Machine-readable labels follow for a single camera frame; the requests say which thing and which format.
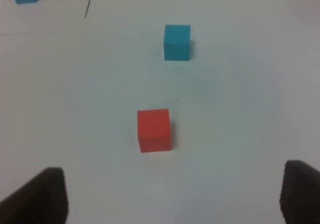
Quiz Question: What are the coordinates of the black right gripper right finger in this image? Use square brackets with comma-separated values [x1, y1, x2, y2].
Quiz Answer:
[279, 160, 320, 224]

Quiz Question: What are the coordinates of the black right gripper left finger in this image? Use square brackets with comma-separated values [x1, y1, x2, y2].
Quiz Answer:
[0, 167, 69, 224]

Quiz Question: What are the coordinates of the red cube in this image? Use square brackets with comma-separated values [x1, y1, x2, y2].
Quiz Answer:
[137, 108, 172, 153]

